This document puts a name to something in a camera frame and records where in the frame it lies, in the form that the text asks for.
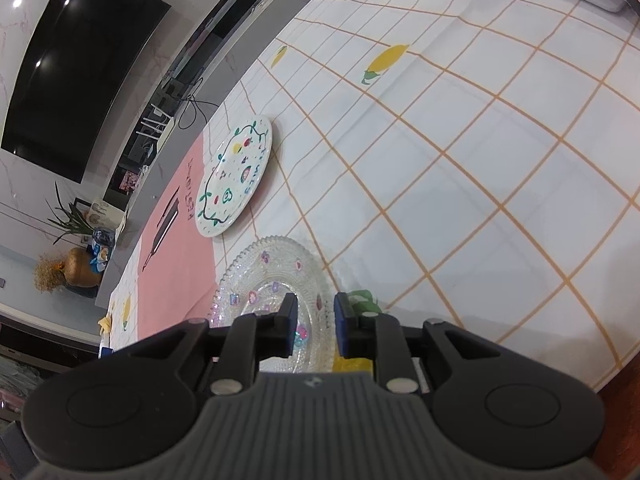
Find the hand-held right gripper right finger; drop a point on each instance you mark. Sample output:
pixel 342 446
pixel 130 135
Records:
pixel 342 327

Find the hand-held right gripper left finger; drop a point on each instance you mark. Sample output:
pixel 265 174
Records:
pixel 291 327

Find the clear glass plate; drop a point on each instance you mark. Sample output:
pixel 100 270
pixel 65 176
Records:
pixel 218 305
pixel 272 272

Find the white painted plate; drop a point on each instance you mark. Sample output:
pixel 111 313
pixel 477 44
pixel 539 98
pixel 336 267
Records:
pixel 230 180

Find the pink placemat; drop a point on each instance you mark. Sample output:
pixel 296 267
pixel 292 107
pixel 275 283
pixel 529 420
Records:
pixel 170 270

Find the white checkered tablecloth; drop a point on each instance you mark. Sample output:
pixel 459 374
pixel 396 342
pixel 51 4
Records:
pixel 450 185

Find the banana peel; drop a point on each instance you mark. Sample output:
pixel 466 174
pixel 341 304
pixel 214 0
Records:
pixel 105 324

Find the snack packets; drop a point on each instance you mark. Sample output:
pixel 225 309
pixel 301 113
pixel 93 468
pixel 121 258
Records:
pixel 99 259

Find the blue glass vase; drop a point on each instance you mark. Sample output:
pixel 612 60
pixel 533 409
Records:
pixel 102 237

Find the white paper bag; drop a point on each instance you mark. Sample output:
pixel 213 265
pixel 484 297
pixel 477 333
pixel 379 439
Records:
pixel 105 216

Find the pink card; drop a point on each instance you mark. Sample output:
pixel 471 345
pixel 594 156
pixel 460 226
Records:
pixel 130 181

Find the gold vase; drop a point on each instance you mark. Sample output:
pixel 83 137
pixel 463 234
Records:
pixel 80 267

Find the white router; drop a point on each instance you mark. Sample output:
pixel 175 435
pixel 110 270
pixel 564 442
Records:
pixel 164 132

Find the green leafy plant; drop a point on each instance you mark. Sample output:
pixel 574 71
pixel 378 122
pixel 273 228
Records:
pixel 70 217

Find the dried flower bunch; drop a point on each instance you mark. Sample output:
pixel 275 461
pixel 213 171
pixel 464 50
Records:
pixel 49 274

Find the reddish brown cloth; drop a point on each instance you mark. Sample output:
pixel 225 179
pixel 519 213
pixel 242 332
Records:
pixel 622 425

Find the grey marble television cabinet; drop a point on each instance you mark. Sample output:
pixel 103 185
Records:
pixel 270 20

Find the black television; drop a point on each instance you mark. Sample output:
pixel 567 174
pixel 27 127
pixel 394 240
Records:
pixel 75 70

